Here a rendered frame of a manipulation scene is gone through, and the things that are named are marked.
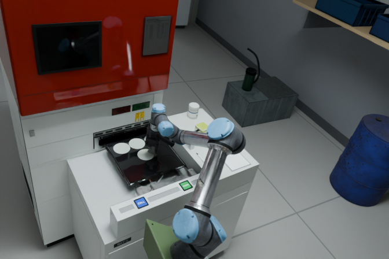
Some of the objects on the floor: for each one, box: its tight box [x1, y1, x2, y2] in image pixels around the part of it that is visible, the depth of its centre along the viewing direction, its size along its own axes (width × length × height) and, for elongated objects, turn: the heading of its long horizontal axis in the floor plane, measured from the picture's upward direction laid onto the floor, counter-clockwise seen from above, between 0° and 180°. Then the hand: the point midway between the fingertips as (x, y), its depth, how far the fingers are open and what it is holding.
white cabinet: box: [67, 162, 253, 259], centre depth 219 cm, size 64×96×82 cm, turn 111°
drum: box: [329, 114, 389, 206], centre depth 310 cm, size 52×52×78 cm
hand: (156, 154), depth 193 cm, fingers closed
